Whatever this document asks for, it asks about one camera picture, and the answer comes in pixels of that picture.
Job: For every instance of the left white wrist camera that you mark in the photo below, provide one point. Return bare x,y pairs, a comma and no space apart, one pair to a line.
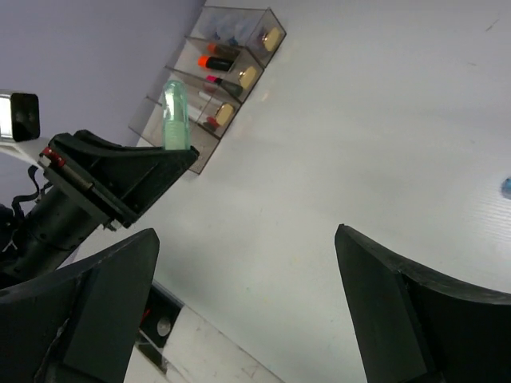
21,126

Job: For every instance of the green correction tape pen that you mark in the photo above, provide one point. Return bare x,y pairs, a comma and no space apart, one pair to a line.
175,117

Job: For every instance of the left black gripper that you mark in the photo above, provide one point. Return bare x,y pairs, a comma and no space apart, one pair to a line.
95,182

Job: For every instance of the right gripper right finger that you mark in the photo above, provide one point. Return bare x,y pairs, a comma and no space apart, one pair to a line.
415,324

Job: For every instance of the clear tiered organizer box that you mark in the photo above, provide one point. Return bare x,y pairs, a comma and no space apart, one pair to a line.
250,37

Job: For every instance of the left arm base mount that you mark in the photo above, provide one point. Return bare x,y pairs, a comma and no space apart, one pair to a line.
158,319

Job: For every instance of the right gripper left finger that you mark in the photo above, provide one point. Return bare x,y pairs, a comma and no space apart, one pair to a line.
79,323

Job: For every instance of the pink cap black highlighter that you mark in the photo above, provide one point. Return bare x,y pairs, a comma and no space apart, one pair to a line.
232,88

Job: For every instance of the orange cap black highlighter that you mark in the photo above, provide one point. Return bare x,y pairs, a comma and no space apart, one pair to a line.
218,64

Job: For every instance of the blue correction tape pen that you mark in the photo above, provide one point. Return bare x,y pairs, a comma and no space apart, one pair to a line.
506,188

